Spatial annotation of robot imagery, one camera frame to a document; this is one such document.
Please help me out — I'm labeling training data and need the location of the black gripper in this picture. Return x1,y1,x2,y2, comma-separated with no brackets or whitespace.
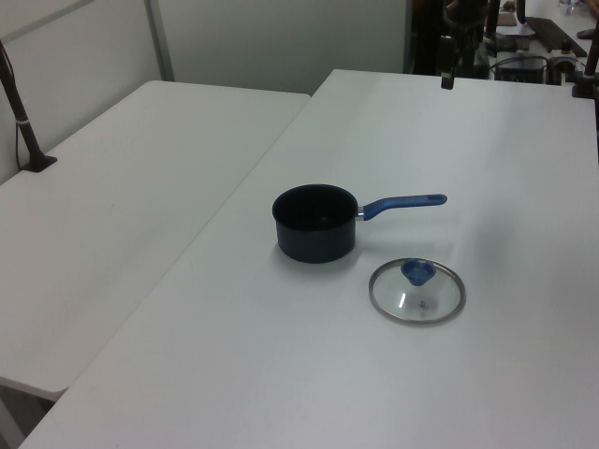
439,35,457,91

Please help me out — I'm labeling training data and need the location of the glass lid with blue knob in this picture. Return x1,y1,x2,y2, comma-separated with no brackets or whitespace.
367,256,467,326

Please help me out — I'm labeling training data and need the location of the dark computer box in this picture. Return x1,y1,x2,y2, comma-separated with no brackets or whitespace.
494,54,549,84

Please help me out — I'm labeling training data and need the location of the black keyboard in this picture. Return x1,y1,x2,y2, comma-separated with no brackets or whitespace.
524,16,588,56

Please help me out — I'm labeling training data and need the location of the black clamp mount post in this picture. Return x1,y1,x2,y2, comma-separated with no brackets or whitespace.
571,27,599,99

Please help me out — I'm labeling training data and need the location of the dark saucepan with blue handle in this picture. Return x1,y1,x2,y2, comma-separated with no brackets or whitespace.
271,183,448,265

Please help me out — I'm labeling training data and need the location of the black camera pole with clamp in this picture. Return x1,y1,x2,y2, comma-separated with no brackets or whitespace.
0,39,59,172

